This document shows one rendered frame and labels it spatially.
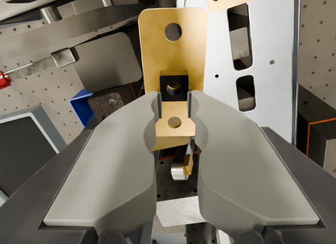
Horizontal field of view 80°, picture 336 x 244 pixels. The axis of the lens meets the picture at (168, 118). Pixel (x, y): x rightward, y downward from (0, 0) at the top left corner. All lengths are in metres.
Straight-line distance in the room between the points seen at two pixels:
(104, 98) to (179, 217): 0.27
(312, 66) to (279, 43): 0.42
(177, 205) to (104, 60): 0.28
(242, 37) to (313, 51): 0.43
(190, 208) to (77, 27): 0.35
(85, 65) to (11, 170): 0.18
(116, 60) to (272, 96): 0.29
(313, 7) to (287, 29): 0.36
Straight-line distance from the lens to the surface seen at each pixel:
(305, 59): 0.78
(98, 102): 0.30
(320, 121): 0.55
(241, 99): 0.42
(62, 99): 0.84
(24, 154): 0.33
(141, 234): 0.59
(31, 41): 0.20
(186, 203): 0.41
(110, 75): 0.30
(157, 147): 0.35
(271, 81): 0.41
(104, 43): 0.29
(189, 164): 0.36
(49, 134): 0.28
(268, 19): 0.38
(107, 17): 0.19
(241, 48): 0.39
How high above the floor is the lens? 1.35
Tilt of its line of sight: 60 degrees down
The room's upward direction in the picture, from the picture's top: 175 degrees counter-clockwise
